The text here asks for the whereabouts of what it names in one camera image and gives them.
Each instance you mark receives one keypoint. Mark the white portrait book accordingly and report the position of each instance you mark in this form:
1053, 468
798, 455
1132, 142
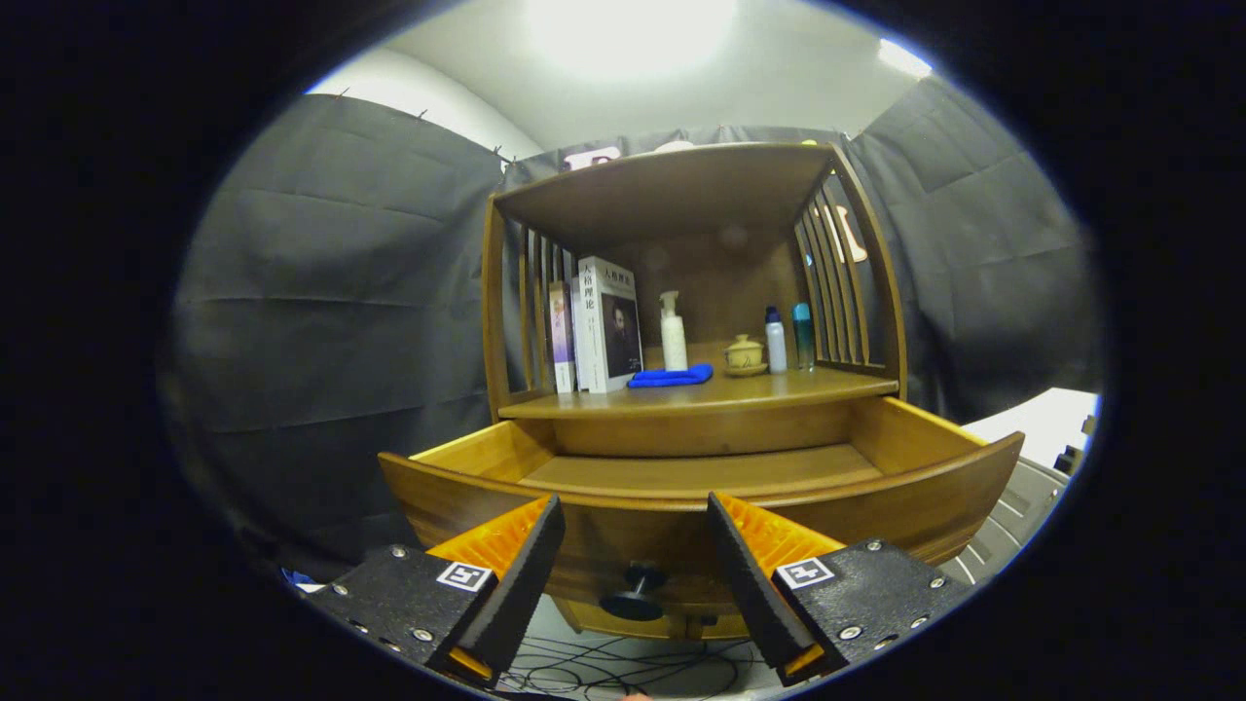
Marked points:
608, 331

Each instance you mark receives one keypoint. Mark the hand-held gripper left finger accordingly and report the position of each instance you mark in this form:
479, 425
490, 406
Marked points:
514, 584

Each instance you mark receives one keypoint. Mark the teal bottle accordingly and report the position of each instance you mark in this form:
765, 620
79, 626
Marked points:
803, 341

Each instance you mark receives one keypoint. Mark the small ceiling light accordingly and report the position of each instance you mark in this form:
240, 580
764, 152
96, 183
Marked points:
903, 58

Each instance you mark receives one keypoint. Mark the white bottle with blue cap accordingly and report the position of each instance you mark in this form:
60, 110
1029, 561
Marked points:
776, 346

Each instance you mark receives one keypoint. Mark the wooden cabinet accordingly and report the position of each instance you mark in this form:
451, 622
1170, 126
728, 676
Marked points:
720, 273

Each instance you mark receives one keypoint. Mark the black drawer knob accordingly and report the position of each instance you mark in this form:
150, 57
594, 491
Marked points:
633, 606

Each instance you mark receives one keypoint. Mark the small black object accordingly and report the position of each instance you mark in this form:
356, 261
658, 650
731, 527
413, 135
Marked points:
1088, 425
1069, 459

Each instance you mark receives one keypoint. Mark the blue folded cloth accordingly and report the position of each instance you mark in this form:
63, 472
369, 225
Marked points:
672, 377

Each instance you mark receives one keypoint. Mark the purple book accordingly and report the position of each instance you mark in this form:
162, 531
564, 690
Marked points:
562, 336

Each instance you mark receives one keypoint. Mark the white filing cabinet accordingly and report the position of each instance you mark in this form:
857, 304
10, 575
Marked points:
1032, 419

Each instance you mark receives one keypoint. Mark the white pump bottle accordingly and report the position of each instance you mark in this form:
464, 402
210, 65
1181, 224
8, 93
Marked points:
674, 341

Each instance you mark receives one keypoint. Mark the wooden countertop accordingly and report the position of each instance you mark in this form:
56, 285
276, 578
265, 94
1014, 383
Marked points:
779, 389

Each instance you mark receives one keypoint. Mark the yellow lidded tea bowl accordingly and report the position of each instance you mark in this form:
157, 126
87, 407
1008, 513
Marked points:
745, 353

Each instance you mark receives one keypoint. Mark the wooden drawer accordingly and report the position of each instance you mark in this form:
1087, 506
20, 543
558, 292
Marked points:
876, 506

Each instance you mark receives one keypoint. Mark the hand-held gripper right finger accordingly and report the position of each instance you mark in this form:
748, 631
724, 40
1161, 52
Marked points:
754, 584

